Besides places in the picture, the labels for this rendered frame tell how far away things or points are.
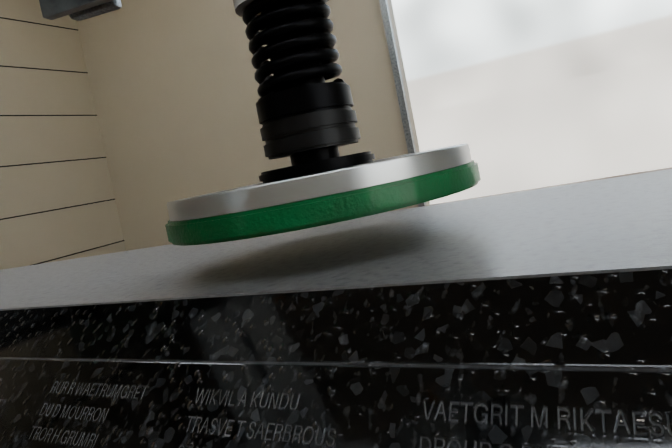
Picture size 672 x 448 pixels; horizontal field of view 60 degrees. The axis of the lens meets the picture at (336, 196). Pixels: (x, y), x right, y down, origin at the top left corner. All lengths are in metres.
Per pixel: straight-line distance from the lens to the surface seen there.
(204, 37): 6.44
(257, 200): 0.32
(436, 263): 0.30
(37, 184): 6.70
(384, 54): 5.49
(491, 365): 0.23
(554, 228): 0.34
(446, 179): 0.34
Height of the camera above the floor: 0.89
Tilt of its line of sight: 3 degrees down
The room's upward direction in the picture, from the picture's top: 11 degrees counter-clockwise
